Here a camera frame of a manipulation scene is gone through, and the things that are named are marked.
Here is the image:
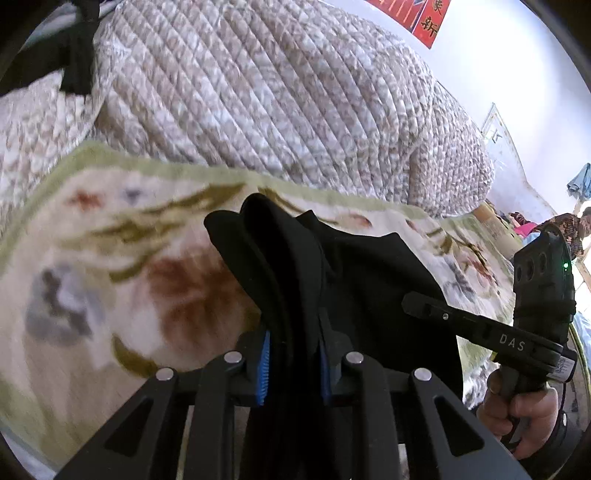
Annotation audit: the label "person's right hand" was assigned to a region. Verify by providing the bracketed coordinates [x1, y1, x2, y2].
[475, 369, 560, 460]

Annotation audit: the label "dark clothing pile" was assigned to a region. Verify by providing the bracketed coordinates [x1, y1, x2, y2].
[0, 0, 116, 97]

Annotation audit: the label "plush floral blanket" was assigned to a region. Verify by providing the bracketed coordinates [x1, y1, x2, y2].
[0, 141, 522, 472]

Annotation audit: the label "hanging blue garment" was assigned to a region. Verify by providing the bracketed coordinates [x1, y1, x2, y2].
[567, 162, 591, 202]

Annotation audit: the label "red wall decoration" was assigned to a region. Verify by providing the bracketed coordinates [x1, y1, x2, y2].
[365, 0, 451, 49]

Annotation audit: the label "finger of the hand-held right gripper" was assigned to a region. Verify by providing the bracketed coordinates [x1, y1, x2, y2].
[401, 292, 565, 366]

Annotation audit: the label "white floral quilt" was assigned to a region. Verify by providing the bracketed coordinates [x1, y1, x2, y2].
[0, 69, 108, 222]

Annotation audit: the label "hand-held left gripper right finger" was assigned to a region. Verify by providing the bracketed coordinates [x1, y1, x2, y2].
[318, 309, 533, 480]

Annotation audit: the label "black pants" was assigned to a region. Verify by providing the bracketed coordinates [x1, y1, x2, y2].
[203, 193, 465, 480]

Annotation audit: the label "pink cloth heap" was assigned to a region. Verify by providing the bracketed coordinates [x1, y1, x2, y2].
[508, 211, 539, 239]

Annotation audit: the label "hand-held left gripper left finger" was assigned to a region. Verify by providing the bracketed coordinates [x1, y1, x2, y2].
[54, 329, 273, 480]

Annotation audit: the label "grey-brown quilted bedspread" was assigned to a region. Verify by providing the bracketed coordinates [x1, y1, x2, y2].
[90, 0, 496, 220]

